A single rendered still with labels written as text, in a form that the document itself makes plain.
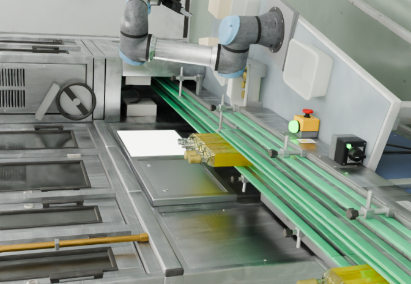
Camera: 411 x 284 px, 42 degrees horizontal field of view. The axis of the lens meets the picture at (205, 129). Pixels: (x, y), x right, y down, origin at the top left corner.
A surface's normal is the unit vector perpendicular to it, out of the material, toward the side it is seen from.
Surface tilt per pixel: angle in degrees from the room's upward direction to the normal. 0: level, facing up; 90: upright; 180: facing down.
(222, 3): 90
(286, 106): 0
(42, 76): 90
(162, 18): 90
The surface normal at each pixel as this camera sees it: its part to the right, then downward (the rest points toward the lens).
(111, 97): 0.32, 0.29
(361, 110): -0.95, 0.02
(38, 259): 0.08, -0.96
